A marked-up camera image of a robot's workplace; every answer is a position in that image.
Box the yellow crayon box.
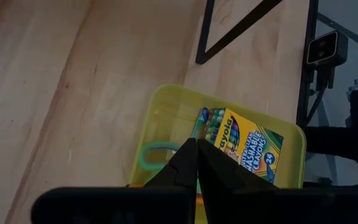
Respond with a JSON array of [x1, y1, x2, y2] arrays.
[[191, 107, 284, 187]]

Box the black camera cable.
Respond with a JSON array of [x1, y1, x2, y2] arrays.
[[306, 67, 336, 125]]

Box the black table-level camera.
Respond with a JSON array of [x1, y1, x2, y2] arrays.
[[306, 30, 349, 68]]

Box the green scissors handle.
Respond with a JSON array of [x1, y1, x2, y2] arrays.
[[138, 141, 182, 172]]

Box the wooden riser shelf black legs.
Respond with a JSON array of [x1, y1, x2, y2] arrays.
[[195, 0, 284, 65]]

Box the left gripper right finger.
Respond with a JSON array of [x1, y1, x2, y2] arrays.
[[197, 139, 358, 224]]

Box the yellow-green translucent pencil box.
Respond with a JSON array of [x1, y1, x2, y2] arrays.
[[128, 83, 307, 224]]

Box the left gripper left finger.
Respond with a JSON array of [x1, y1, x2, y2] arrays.
[[31, 138, 198, 224]]

